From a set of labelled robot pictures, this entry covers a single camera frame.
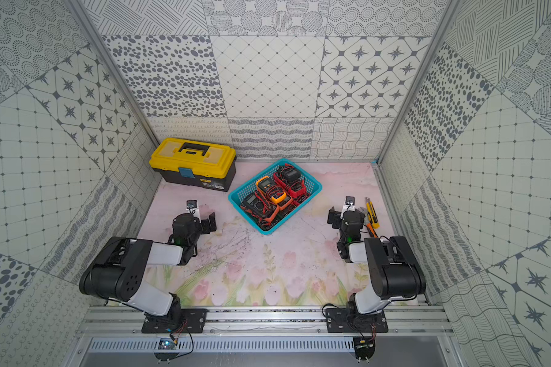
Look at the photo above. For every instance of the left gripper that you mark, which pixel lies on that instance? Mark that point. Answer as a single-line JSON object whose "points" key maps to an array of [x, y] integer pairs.
{"points": [[204, 222]]}

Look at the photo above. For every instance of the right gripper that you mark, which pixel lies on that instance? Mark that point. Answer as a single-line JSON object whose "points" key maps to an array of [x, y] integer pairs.
{"points": [[362, 219]]}

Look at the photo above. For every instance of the red multimeter with grey screen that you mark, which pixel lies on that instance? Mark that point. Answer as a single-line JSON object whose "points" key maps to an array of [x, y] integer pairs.
{"points": [[298, 190]]}

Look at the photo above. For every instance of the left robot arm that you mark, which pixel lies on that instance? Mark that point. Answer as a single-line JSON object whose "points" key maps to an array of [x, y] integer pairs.
{"points": [[117, 273]]}

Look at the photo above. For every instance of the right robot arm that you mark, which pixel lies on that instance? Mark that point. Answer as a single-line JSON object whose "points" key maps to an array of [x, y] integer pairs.
{"points": [[394, 272]]}

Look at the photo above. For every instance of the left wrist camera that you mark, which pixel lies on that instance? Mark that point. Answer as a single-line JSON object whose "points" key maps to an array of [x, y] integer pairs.
{"points": [[193, 209]]}

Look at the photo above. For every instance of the white cable duct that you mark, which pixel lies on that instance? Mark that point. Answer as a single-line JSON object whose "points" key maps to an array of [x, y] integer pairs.
{"points": [[302, 344]]}

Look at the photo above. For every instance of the black red multimeter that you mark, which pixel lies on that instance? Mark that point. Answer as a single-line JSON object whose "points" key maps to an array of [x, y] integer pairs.
{"points": [[253, 204]]}

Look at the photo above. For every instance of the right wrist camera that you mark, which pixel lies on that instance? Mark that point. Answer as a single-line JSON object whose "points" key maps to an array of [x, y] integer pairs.
{"points": [[349, 204]]}

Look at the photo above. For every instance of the yellow utility knife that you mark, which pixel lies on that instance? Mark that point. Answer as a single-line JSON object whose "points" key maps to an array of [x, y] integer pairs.
{"points": [[371, 214]]}

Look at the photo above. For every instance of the orange multimeter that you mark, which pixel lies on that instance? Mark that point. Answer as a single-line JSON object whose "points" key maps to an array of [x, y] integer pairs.
{"points": [[268, 215]]}

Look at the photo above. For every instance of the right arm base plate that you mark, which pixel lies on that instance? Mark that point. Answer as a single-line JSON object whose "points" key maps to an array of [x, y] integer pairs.
{"points": [[340, 320]]}

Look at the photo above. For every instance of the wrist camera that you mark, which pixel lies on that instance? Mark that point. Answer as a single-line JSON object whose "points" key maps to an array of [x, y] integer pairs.
{"points": [[193, 209], [349, 204]]}

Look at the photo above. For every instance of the yellow black toolbox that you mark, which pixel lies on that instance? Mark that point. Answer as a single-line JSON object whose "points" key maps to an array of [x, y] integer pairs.
{"points": [[198, 164]]}

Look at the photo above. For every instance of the small black multimeter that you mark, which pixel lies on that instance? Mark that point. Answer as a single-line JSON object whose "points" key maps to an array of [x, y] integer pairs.
{"points": [[289, 174]]}

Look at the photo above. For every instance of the small yellow multimeter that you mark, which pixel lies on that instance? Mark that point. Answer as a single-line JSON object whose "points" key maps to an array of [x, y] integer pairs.
{"points": [[271, 190]]}

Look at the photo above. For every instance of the aluminium rail frame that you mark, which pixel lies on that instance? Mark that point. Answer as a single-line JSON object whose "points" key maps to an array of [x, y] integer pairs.
{"points": [[270, 321]]}

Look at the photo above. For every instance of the teal plastic basket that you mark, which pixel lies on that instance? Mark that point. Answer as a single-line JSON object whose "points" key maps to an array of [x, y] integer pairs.
{"points": [[237, 197]]}

